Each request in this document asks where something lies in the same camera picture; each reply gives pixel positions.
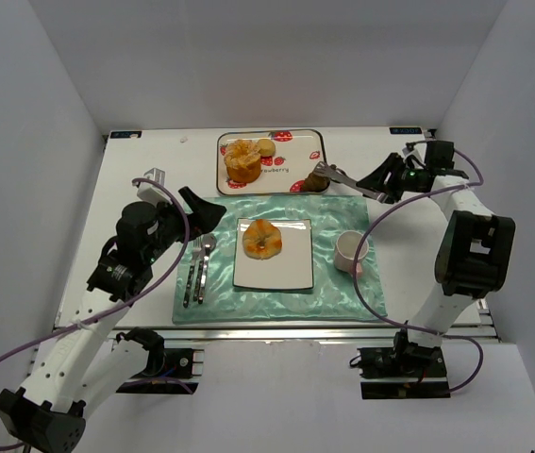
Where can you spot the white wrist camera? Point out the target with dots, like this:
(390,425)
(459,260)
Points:
(409,152)
(150,193)

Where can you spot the steel fork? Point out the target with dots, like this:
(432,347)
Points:
(196,248)

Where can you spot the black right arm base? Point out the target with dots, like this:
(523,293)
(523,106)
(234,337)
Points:
(385,376)

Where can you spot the tall orange muffin bread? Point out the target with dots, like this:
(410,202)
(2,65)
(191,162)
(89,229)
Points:
(243,161)

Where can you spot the steel table knife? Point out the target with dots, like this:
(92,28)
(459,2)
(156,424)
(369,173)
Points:
(203,280)

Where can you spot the steel serving tongs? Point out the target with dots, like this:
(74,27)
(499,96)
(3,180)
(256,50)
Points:
(335,174)

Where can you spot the brown chocolate croissant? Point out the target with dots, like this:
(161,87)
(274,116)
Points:
(314,183)

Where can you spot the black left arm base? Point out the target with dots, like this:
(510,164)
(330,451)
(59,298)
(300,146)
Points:
(170,368)

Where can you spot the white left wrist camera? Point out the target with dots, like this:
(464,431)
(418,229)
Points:
(150,193)

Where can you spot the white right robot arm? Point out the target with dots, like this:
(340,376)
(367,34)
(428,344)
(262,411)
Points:
(474,255)

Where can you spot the small round bun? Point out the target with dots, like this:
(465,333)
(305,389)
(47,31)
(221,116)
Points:
(266,147)

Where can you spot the glazed ring bread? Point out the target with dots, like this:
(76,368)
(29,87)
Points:
(262,240)

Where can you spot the pink ceramic mug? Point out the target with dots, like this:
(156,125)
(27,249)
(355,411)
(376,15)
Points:
(348,254)

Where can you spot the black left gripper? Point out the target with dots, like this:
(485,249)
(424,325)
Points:
(185,215)

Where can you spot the aluminium table edge rail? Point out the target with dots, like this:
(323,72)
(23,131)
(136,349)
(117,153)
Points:
(270,334)

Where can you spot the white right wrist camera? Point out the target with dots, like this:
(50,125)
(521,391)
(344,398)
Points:
(409,152)

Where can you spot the steel spoon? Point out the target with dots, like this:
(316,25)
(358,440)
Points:
(208,245)

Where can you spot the white square plate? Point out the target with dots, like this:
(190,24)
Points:
(290,270)

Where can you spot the strawberry print tray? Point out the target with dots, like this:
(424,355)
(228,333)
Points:
(297,152)

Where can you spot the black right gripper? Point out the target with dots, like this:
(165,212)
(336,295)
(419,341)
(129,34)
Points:
(393,175)

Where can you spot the green satin placemat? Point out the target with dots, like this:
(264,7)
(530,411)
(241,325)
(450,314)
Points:
(335,295)

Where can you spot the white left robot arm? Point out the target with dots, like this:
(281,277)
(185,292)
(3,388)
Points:
(50,409)

